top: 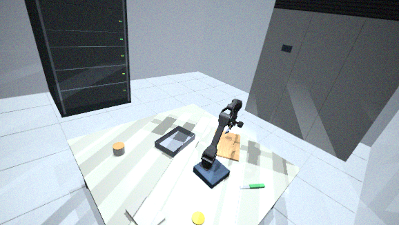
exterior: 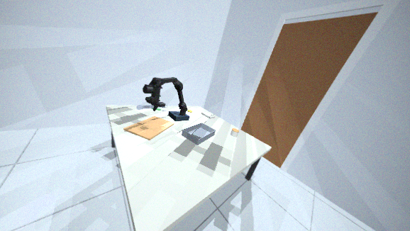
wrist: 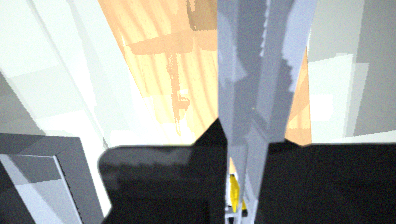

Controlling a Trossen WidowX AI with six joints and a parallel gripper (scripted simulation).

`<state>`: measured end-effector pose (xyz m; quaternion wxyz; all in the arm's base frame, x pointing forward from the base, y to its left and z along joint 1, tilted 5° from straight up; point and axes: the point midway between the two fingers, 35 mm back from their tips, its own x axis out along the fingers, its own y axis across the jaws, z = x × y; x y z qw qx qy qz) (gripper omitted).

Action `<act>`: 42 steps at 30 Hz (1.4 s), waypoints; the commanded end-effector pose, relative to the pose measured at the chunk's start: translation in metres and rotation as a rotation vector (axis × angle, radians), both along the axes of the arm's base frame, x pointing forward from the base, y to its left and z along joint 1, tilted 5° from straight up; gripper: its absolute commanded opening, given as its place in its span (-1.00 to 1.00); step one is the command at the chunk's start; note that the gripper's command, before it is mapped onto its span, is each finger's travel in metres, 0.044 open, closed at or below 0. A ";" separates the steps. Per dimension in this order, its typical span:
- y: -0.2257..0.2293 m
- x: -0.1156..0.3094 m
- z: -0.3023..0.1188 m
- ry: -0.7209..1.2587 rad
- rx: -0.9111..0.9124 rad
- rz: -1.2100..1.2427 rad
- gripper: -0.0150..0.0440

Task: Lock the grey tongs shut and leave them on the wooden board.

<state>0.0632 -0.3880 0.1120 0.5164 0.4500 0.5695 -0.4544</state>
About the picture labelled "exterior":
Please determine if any grey cylinder with orange top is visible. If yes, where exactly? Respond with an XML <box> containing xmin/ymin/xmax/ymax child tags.
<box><xmin>231</xmin><ymin>128</ymin><xmax>239</xmax><ymax>137</ymax></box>

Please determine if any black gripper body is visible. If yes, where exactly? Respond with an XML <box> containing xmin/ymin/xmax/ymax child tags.
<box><xmin>152</xmin><ymin>94</ymin><xmax>165</xmax><ymax>107</ymax></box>

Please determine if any light wooden board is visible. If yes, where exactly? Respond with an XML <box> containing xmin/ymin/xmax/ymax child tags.
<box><xmin>124</xmin><ymin>116</ymin><xmax>174</xmax><ymax>140</ymax></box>

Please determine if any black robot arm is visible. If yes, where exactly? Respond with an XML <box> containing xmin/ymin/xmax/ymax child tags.
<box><xmin>143</xmin><ymin>77</ymin><xmax>188</xmax><ymax>116</ymax></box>

